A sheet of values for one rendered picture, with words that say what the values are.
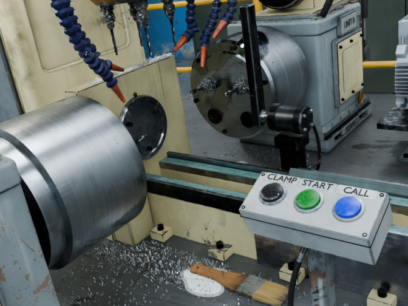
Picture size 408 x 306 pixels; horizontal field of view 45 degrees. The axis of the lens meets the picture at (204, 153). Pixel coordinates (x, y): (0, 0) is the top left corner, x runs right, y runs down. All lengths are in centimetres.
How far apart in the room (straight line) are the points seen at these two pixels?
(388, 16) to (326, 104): 272
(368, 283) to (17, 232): 55
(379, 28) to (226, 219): 325
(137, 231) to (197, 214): 15
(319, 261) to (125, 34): 80
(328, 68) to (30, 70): 75
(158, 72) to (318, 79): 43
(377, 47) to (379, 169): 286
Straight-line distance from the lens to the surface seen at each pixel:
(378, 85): 419
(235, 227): 97
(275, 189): 63
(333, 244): 60
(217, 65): 120
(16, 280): 71
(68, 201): 74
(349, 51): 145
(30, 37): 109
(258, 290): 90
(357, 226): 58
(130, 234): 108
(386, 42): 410
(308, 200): 61
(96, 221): 78
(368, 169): 131
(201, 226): 102
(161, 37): 712
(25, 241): 70
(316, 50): 131
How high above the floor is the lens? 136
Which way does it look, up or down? 22 degrees down
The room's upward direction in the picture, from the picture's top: 9 degrees counter-clockwise
